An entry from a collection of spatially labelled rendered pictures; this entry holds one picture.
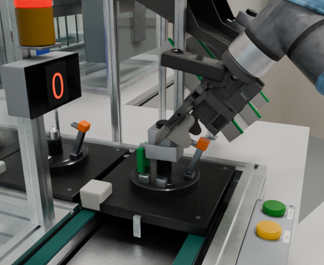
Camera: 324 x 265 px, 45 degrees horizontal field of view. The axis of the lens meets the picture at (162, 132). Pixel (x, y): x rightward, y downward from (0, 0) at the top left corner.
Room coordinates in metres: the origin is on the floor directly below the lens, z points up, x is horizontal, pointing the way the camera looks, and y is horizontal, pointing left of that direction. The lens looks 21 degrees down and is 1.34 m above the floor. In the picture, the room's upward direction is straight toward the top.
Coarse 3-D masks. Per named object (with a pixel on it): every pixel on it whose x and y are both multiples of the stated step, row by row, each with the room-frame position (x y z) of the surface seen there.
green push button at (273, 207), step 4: (268, 200) 0.62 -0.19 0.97; (272, 200) 0.62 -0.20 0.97; (276, 200) 0.62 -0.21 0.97; (264, 204) 0.60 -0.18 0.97; (268, 204) 0.60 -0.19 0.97; (272, 204) 0.60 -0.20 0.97; (276, 204) 0.60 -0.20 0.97; (280, 204) 0.60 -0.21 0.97; (264, 208) 0.60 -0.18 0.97; (268, 208) 0.59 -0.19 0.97; (272, 208) 0.59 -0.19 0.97; (276, 208) 0.59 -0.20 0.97; (280, 208) 0.59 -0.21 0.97; (284, 208) 0.59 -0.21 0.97; (268, 212) 0.59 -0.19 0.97; (272, 212) 0.58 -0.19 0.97; (276, 212) 0.58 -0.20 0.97; (280, 212) 0.58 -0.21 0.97; (284, 212) 0.59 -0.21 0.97
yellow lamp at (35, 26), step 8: (16, 8) 0.55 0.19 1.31; (24, 8) 0.54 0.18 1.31; (32, 8) 0.54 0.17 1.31; (40, 8) 0.54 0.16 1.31; (48, 8) 0.55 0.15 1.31; (16, 16) 0.55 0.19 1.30; (24, 16) 0.54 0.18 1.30; (32, 16) 0.54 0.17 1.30; (40, 16) 0.54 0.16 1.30; (48, 16) 0.55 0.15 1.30; (16, 24) 0.55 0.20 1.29; (24, 24) 0.54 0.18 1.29; (32, 24) 0.54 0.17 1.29; (40, 24) 0.54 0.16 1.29; (48, 24) 0.55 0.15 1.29; (24, 32) 0.54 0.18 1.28; (32, 32) 0.54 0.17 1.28; (40, 32) 0.54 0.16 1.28; (48, 32) 0.55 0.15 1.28; (24, 40) 0.54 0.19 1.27; (32, 40) 0.54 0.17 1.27; (40, 40) 0.54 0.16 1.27; (48, 40) 0.55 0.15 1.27
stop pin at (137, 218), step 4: (136, 216) 0.58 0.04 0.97; (140, 216) 0.58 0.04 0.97; (136, 220) 0.57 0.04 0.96; (140, 220) 0.57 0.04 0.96; (136, 224) 0.57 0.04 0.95; (140, 224) 0.57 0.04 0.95; (136, 228) 0.57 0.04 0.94; (140, 228) 0.57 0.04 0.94; (136, 232) 0.57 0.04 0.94; (140, 232) 0.57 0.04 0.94; (136, 236) 0.57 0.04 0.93; (140, 236) 0.57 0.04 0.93
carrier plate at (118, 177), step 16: (128, 160) 0.79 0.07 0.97; (112, 176) 0.71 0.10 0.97; (128, 176) 0.71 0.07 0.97; (208, 176) 0.71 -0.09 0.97; (224, 176) 0.71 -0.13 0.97; (112, 192) 0.65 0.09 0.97; (128, 192) 0.65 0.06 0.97; (208, 192) 0.65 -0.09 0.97; (224, 192) 0.66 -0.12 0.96; (112, 208) 0.60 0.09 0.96; (128, 208) 0.59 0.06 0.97; (144, 208) 0.59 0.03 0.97; (160, 208) 0.59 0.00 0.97; (176, 208) 0.59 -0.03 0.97; (192, 208) 0.59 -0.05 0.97; (208, 208) 0.59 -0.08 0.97; (160, 224) 0.57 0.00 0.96; (176, 224) 0.56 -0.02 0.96; (192, 224) 0.55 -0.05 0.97; (208, 224) 0.55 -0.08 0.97
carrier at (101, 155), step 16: (48, 144) 0.78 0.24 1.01; (64, 144) 0.84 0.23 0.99; (96, 144) 0.88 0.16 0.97; (48, 160) 0.73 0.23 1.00; (64, 160) 0.75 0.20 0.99; (80, 160) 0.75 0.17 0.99; (96, 160) 0.79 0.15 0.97; (112, 160) 0.79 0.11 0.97; (64, 176) 0.71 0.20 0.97; (80, 176) 0.71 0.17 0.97; (96, 176) 0.72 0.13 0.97; (64, 192) 0.65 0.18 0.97
